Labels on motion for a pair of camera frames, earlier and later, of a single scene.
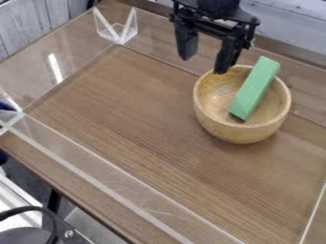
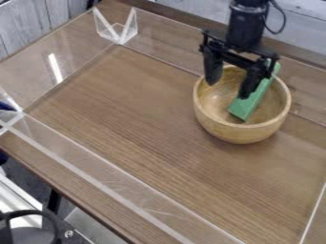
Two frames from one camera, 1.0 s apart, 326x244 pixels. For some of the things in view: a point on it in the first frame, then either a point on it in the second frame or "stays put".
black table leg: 54,201 stays put
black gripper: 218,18 to 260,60
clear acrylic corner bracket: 117,32 stays put
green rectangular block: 254,88 stays put
